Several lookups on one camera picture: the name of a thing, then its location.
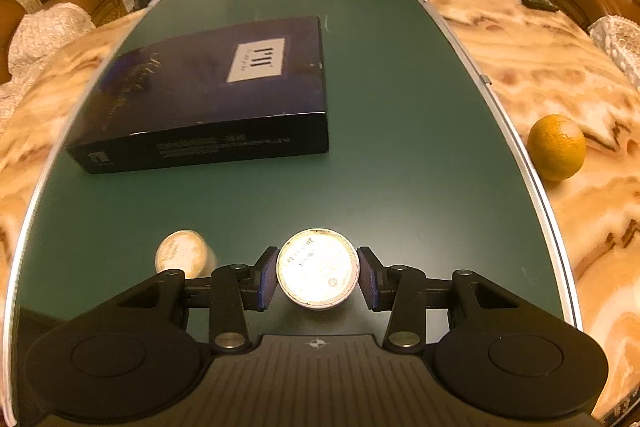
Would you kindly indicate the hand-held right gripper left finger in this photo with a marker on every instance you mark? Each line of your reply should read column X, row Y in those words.
column 268, row 281

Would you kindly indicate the green board with metal frame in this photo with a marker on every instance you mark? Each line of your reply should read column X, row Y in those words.
column 400, row 132

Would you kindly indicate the black remote control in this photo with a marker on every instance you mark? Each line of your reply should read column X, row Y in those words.
column 537, row 1

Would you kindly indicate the dark blue flat box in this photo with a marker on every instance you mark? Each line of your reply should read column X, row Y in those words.
column 200, row 82

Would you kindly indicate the orange fruit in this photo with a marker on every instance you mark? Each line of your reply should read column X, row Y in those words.
column 556, row 147

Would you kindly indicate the white round tin can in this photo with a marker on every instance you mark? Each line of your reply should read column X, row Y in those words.
column 317, row 267

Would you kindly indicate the small cream round jar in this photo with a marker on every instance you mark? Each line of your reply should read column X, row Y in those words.
column 179, row 254

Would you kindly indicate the white lace chair cover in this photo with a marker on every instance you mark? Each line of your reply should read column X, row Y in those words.
column 42, row 34
column 617, row 42

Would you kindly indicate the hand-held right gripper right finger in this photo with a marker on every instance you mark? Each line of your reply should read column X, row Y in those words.
column 368, row 281

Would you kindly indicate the marble pattern desktop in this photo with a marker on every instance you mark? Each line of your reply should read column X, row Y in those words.
column 550, row 72

